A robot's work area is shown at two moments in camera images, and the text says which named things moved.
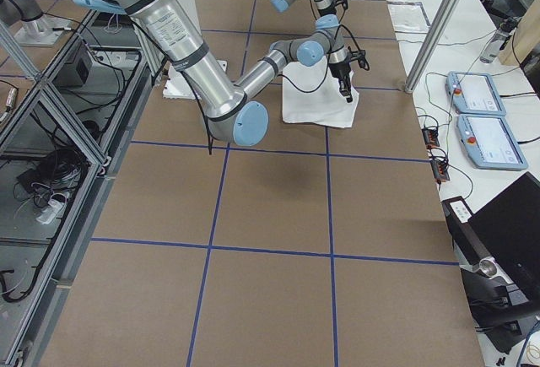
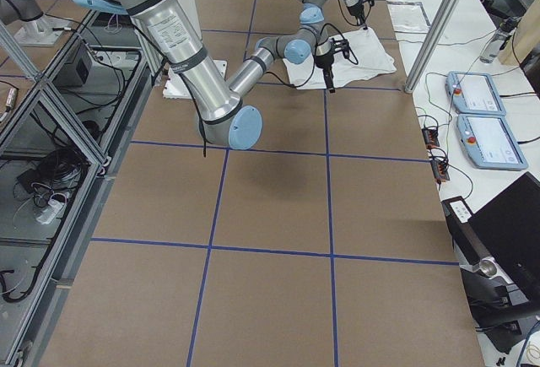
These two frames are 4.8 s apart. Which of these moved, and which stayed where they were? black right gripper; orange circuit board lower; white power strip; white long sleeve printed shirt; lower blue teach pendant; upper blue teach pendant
Moved: black right gripper; white long sleeve printed shirt
Stayed: lower blue teach pendant; orange circuit board lower; white power strip; upper blue teach pendant
